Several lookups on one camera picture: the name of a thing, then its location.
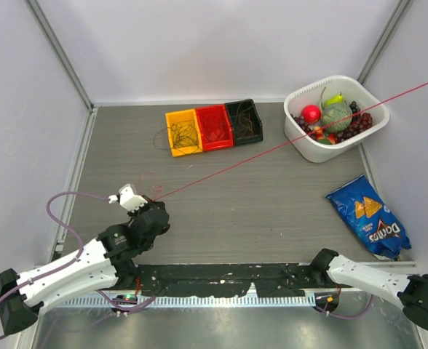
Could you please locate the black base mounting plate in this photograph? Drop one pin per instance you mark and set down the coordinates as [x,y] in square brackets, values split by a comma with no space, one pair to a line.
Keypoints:
[226,280]

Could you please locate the white slotted cable duct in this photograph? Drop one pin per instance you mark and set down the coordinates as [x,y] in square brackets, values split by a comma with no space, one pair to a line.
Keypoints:
[250,300]

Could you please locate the green melon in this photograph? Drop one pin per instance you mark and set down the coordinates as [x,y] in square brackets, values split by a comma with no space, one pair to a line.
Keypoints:
[336,117]

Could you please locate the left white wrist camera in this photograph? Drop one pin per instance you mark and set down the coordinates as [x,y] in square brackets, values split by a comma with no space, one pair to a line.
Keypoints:
[128,198]

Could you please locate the yellow plastic bin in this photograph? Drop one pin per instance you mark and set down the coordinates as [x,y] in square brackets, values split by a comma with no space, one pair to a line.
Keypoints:
[183,133]

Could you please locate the red apple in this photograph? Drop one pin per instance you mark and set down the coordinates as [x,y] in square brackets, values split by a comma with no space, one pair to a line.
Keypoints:
[311,114]

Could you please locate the blue Doritos chip bag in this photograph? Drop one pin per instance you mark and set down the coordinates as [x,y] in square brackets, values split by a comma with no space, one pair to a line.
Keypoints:
[369,218]

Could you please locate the yellow-green pear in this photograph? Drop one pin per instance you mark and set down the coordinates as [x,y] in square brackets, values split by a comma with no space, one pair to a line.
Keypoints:
[333,100]

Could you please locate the dark red grape bunch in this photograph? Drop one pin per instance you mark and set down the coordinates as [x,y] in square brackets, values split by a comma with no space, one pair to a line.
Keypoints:
[359,125]

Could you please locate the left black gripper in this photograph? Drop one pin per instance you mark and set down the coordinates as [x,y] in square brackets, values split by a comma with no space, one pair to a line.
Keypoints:
[148,206]

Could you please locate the small peach fruit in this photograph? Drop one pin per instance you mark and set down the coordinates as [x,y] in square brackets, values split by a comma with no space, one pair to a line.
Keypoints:
[322,137]

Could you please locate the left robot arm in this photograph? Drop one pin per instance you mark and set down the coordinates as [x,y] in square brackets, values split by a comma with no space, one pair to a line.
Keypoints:
[106,262]

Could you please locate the white plastic basket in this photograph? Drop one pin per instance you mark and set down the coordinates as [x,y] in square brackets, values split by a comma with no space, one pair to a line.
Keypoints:
[328,87]

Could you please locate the red plastic bin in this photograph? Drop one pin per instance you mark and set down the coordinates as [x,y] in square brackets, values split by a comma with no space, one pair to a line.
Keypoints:
[215,128]

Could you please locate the black plastic bin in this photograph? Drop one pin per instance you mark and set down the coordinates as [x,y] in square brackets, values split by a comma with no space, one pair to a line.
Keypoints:
[245,122]

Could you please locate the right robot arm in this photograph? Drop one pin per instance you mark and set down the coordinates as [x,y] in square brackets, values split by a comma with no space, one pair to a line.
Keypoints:
[408,293]

